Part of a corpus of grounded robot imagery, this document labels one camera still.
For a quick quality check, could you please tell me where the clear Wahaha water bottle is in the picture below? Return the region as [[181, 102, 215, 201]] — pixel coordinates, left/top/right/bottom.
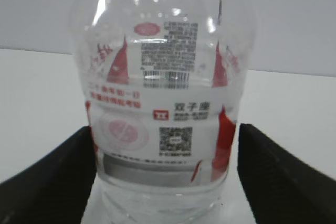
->
[[69, 0, 255, 223]]

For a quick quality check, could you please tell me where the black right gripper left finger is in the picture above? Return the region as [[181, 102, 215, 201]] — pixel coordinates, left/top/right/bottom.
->
[[1, 126, 97, 224]]

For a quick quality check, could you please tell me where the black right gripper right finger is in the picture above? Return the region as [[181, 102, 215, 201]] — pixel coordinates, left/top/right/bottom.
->
[[237, 124, 335, 223]]

